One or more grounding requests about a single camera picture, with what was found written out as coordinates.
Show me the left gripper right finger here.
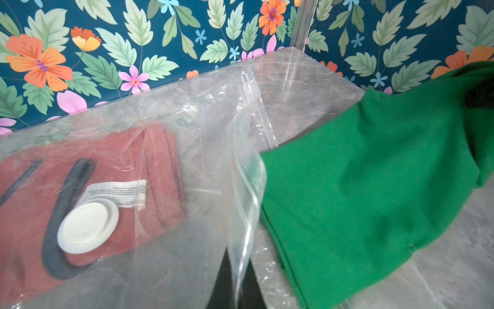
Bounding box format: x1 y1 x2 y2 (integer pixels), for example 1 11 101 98
238 260 267 309

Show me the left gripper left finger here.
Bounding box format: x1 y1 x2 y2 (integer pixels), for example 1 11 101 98
206 249 236 309

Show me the clear plastic vacuum bag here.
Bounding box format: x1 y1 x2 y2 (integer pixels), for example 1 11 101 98
1 48 363 308

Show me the green tank top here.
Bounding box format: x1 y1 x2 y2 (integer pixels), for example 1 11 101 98
261 61 493 308

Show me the red tank top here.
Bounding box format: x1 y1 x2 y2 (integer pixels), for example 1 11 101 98
1 124 186 305

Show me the white bag valve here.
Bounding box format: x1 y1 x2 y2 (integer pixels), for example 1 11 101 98
57 198 119 254

